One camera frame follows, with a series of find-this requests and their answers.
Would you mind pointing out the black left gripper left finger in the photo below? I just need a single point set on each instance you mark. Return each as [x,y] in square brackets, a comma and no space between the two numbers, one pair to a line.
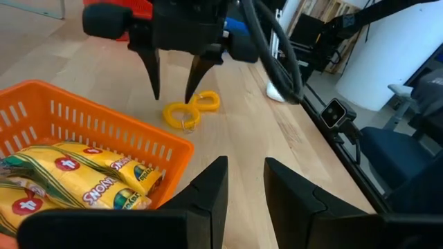
[121,230]

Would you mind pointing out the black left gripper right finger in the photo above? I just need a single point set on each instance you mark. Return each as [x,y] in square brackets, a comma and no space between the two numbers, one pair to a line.
[311,224]

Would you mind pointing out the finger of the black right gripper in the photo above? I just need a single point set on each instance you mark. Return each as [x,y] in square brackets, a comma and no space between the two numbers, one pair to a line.
[197,72]
[152,65]

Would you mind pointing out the yellow coil wristband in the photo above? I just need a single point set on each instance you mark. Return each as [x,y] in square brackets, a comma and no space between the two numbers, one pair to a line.
[217,102]
[167,115]

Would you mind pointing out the blue plastic basket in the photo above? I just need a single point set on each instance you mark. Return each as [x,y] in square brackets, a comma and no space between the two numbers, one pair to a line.
[237,27]

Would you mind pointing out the orange plastic basket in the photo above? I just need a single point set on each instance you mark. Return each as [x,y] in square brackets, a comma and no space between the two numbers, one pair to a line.
[104,124]

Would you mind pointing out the dark blue office chair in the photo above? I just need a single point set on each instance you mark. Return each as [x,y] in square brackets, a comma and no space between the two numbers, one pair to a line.
[391,152]

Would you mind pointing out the white earbuds case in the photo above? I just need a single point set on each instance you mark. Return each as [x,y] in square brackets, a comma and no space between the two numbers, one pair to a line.
[273,93]

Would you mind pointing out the wooden pallet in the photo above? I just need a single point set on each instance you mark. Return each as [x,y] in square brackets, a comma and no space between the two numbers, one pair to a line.
[318,7]

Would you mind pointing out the white panel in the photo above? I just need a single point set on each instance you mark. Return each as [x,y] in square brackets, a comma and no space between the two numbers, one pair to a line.
[387,52]

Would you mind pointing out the black table-level camera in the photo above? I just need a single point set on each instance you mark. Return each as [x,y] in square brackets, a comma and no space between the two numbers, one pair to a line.
[334,114]

